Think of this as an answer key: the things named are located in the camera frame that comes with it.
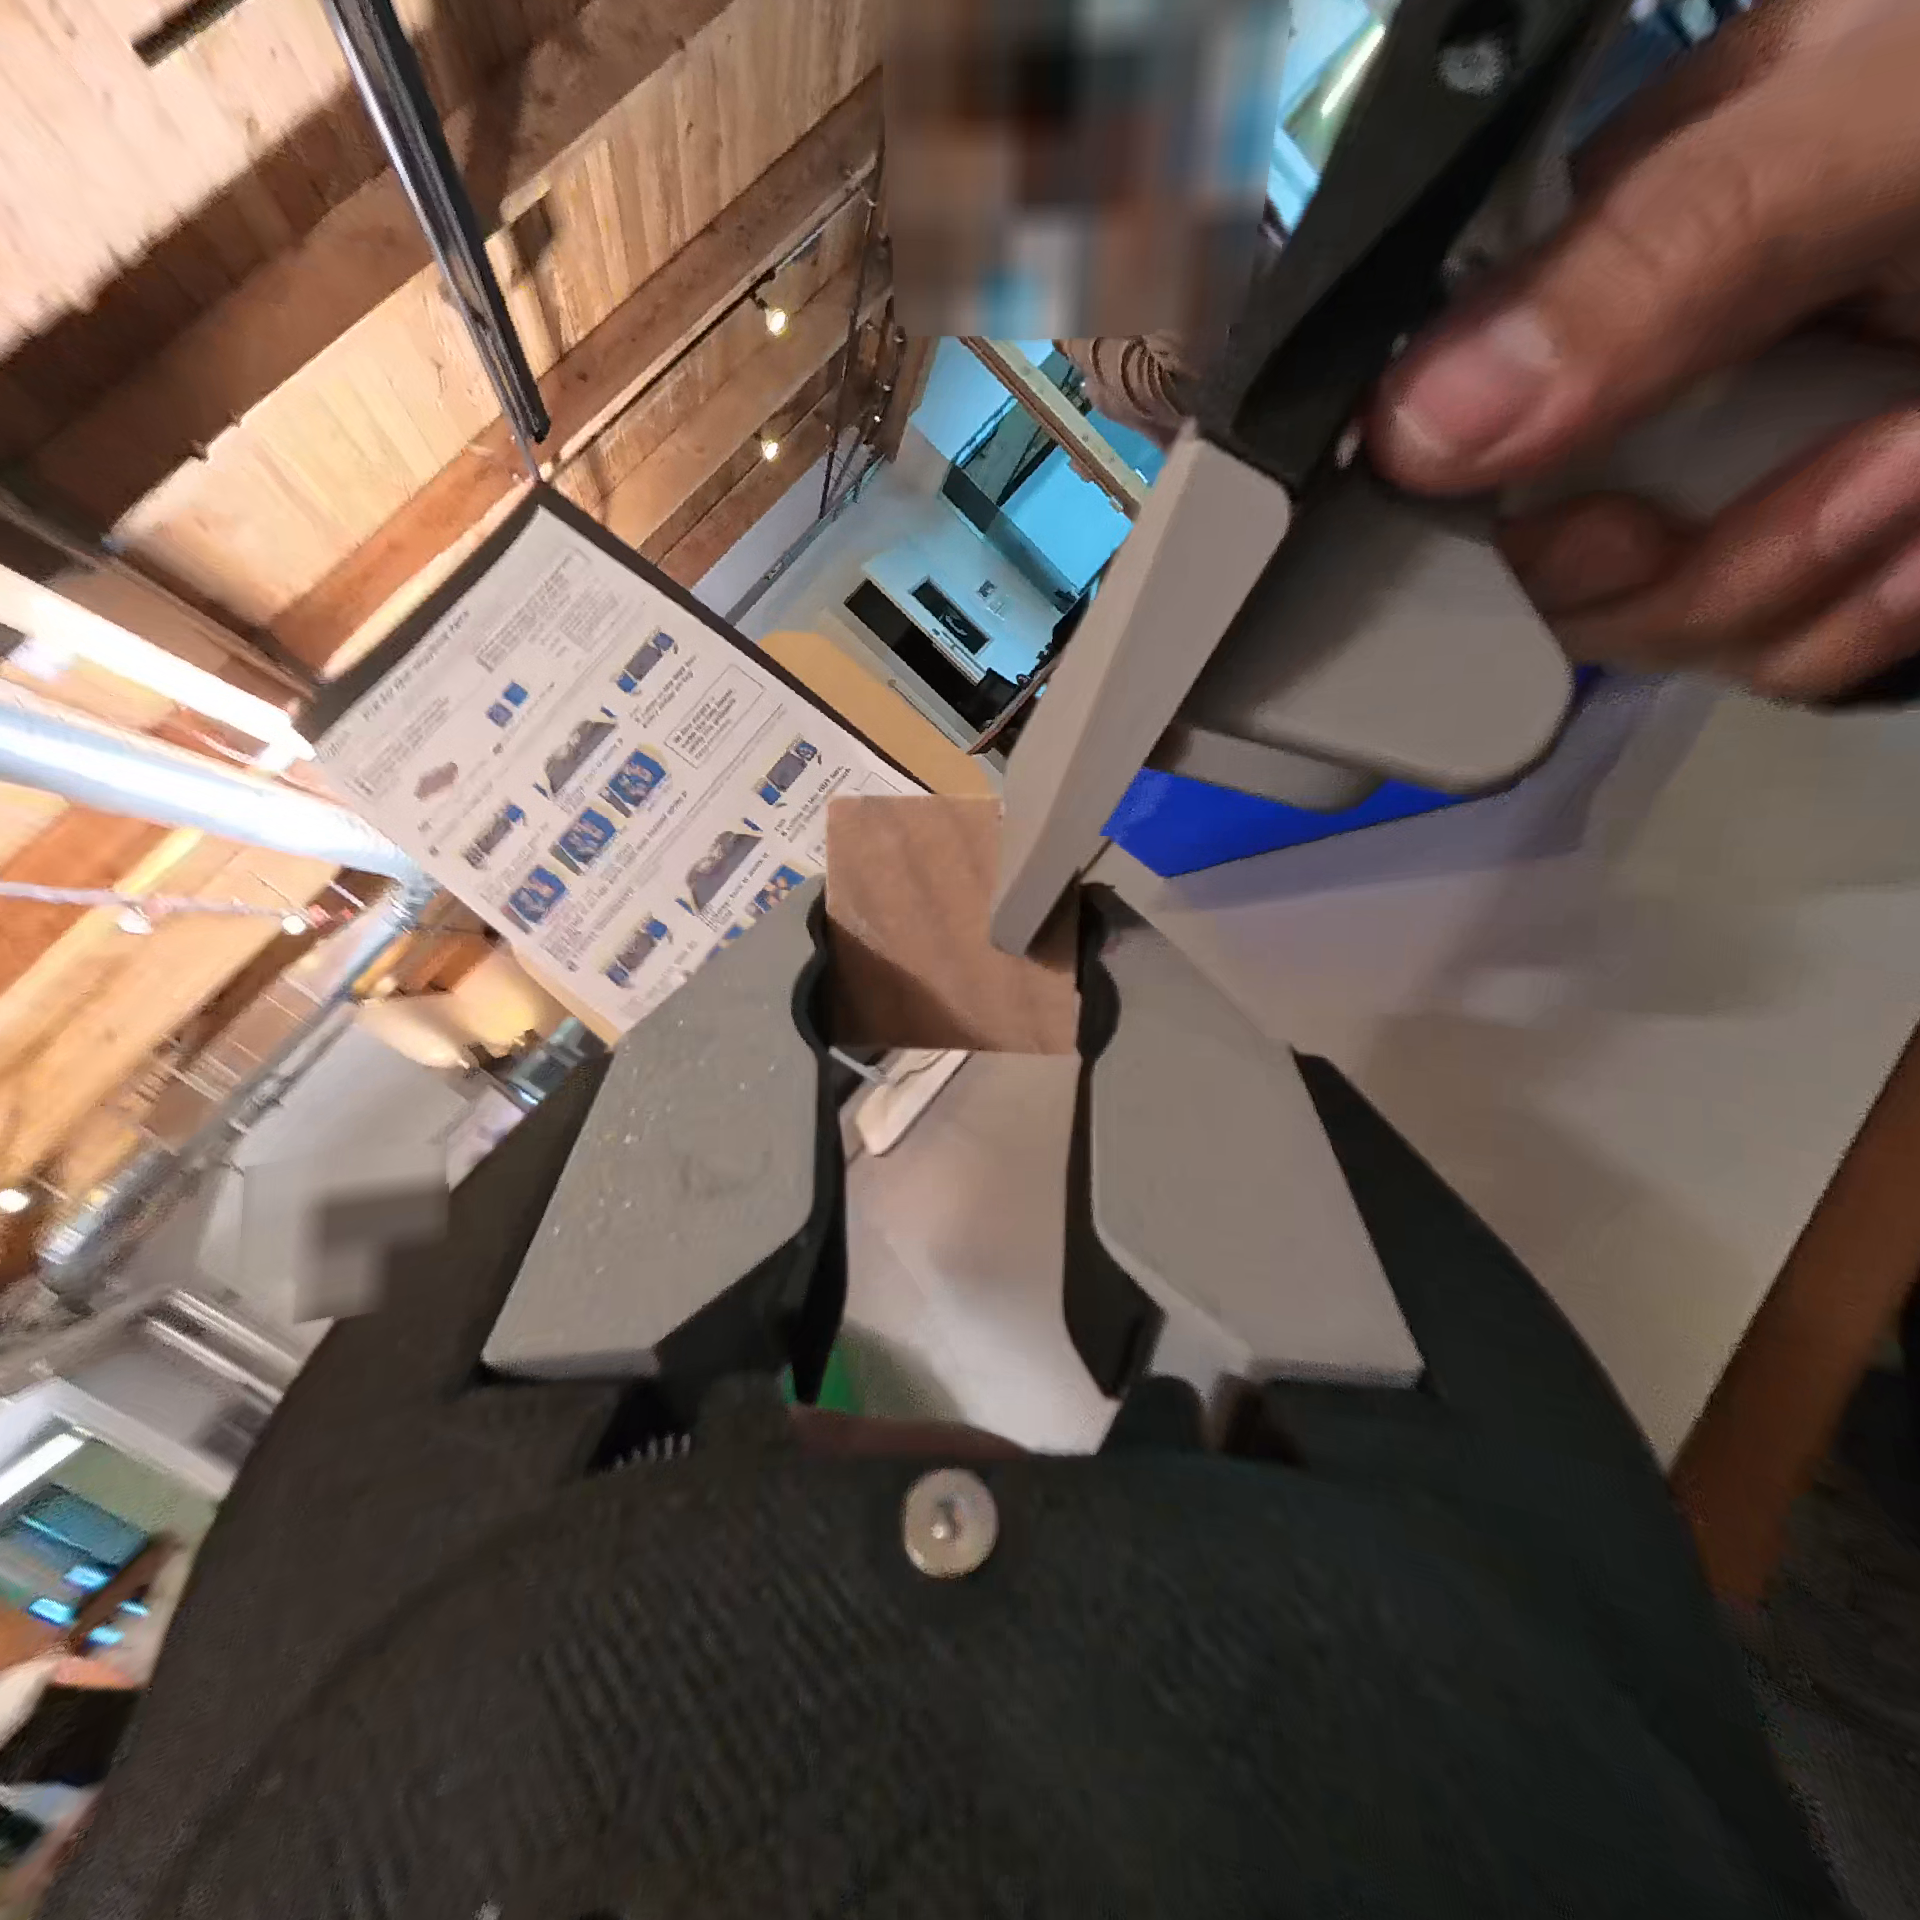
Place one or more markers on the instruction sheet on stand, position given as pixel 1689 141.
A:
pixel 884 706

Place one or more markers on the wooden cube with blue mark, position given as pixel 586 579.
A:
pixel 915 932

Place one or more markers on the person's right hand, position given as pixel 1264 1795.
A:
pixel 1756 196

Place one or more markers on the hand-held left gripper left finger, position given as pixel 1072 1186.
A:
pixel 675 1186

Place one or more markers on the silver ventilation duct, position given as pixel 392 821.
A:
pixel 150 769

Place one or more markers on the blue plastic bin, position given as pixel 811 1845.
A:
pixel 1201 826

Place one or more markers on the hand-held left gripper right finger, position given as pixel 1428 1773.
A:
pixel 1230 1186

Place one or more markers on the black ceiling rail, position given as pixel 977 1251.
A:
pixel 434 196

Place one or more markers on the green plastic tray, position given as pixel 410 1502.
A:
pixel 858 1372

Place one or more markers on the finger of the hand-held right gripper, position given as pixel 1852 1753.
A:
pixel 1142 692
pixel 1394 645

